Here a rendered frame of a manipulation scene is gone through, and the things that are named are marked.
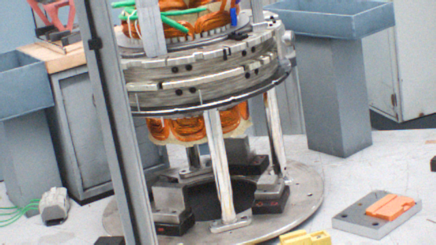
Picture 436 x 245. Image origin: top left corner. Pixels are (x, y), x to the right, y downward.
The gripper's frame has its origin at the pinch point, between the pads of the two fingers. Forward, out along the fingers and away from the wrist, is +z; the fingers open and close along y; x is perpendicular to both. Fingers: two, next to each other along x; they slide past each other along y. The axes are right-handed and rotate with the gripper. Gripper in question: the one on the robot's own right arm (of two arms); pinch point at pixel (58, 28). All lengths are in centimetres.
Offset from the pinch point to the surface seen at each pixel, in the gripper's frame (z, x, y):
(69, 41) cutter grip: -0.3, -2.4, 12.4
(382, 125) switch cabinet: 119, 174, -125
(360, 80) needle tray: 18, 44, 35
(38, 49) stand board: 2.1, -5.6, 2.1
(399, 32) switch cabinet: 71, 174, -107
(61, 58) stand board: 1.8, -5.2, 14.0
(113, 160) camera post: -3, -21, 75
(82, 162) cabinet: 22.2, -6.2, 13.9
